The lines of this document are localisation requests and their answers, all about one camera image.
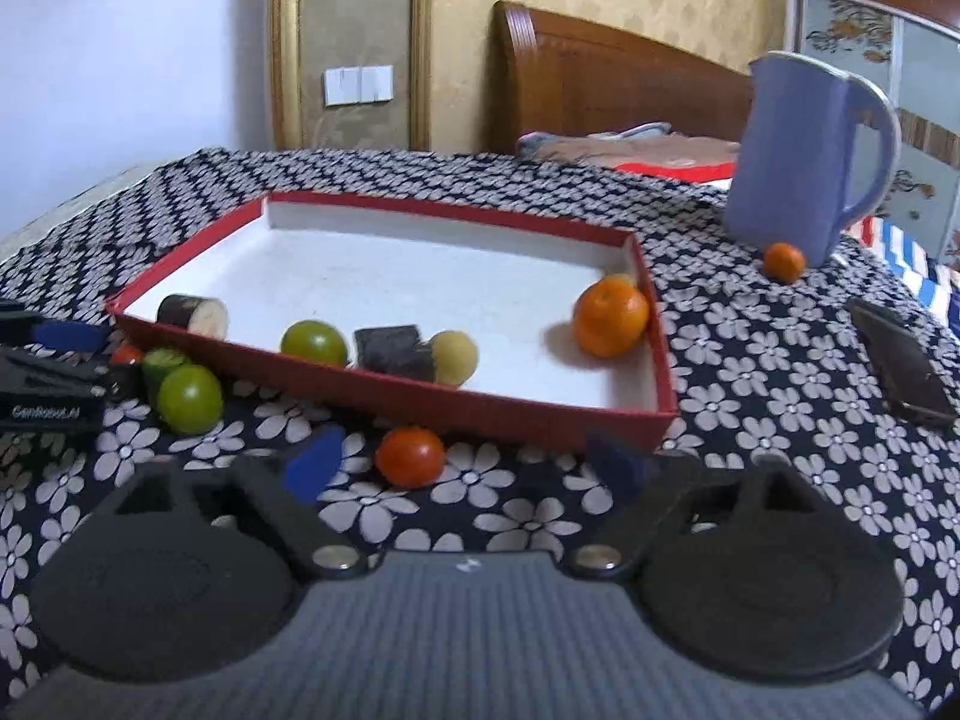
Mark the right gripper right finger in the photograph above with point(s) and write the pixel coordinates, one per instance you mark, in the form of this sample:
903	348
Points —
645	485

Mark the blue electric kettle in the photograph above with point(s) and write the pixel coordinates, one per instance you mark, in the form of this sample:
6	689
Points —
796	155

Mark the black smartphone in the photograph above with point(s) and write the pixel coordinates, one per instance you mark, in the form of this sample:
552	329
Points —
909	383

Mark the green tomato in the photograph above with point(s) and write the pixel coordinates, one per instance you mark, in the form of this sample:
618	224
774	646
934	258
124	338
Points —
315	341

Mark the small mandarin orange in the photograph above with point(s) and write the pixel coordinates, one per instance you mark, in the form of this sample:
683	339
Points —
783	263

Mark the golden wall frame moulding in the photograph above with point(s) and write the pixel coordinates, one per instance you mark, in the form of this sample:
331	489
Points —
305	37

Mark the floral black white tablecloth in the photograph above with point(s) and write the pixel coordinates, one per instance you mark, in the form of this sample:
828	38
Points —
758	369

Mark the green lime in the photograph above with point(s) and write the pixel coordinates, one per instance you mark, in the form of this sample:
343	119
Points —
190	400

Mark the red cherry tomato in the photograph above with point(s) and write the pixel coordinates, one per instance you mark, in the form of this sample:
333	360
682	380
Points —
410	457
126	355

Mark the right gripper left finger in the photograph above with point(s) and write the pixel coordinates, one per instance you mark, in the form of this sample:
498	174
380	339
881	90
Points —
283	489

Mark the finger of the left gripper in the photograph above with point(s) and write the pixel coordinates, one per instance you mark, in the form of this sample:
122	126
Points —
20	326

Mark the white wall switch panel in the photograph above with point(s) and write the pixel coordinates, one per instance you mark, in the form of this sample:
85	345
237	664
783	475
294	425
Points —
349	86

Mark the green cucumber piece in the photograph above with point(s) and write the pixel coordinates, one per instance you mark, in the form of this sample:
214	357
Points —
157	364

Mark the striped folded blanket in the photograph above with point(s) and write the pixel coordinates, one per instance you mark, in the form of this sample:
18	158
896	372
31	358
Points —
653	150

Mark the wooden bed headboard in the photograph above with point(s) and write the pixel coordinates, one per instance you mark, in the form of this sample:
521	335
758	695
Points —
554	73

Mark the large orange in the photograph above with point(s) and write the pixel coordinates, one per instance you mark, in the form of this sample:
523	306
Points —
610	318

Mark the red shallow cardboard box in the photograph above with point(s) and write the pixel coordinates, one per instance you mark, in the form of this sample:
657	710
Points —
506	279

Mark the dark sugarcane piece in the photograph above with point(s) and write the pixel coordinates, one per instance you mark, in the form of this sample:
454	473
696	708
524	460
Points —
206	317
395	351

